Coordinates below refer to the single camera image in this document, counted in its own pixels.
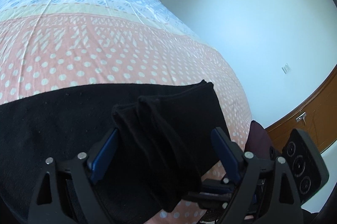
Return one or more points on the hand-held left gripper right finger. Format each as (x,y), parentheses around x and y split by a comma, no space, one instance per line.
(226,155)

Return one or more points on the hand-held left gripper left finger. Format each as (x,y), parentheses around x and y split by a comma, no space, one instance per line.
(102,161)

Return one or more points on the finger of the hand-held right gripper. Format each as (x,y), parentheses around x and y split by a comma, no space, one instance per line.
(213,184)
(205,199)

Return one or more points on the black pants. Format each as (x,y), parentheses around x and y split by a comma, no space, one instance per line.
(65,121)

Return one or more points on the dark maroon clothing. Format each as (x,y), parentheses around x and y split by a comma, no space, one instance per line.
(256,134)

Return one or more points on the brown wooden door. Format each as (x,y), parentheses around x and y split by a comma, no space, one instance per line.
(318,113)

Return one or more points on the bed with dotted sheet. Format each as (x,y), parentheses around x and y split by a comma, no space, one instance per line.
(105,42)

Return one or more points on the white wall switch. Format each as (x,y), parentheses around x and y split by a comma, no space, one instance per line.
(286,68)

